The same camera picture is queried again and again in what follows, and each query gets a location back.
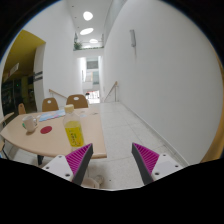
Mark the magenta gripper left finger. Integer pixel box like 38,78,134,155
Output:
42,143,94,186

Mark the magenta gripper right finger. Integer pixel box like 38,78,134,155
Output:
131,142,184,186

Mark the yellow drink plastic bottle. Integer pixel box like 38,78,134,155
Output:
63,104,84,149

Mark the red round coaster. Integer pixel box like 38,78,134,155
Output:
40,126,52,134

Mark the light wooden table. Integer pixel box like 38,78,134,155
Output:
0,106,107,159

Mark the wooden chair with hole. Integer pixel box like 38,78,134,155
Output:
66,94,88,109

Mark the white ceramic mug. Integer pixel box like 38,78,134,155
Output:
22,115,37,133

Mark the wooden handrail left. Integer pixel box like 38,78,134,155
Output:
49,89,67,99

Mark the small wooden chair left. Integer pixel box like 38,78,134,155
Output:
18,103,26,115

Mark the wooden stair handrail right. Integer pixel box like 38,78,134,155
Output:
104,81,118,102

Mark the green balcony plant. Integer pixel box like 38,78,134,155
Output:
74,41,82,50

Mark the oval ceiling lamp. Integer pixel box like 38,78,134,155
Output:
80,28,94,36

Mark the round ceiling lamp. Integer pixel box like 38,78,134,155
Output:
83,11,93,21

